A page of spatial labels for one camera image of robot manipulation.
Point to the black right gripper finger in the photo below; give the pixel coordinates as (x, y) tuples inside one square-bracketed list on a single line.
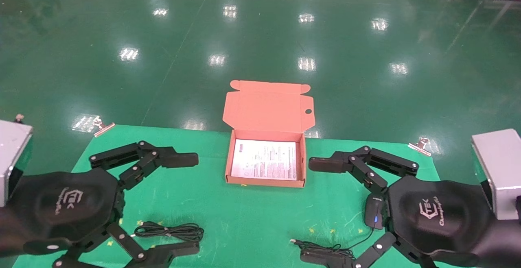
[(325, 258), (329, 163)]

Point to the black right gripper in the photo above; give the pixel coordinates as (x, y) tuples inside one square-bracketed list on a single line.
[(439, 215)]

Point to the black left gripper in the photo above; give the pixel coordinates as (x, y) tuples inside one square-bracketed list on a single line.
[(61, 207)]

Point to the orange cardboard box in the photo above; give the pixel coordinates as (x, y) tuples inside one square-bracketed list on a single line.
[(266, 107)]

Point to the white printed paper sheet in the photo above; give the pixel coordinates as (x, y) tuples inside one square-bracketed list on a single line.
[(264, 160)]

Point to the metal binder clip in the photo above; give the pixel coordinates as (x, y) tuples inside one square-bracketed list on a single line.
[(420, 147), (103, 127)]

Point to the green table mat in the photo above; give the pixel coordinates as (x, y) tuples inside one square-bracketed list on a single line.
[(244, 219)]

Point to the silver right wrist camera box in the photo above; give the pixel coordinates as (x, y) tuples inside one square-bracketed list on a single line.
[(500, 170)]

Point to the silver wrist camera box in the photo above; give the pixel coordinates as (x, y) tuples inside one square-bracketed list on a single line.
[(500, 170), (12, 154)]

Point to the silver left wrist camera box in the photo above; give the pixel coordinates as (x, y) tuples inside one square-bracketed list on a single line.
[(12, 154)]

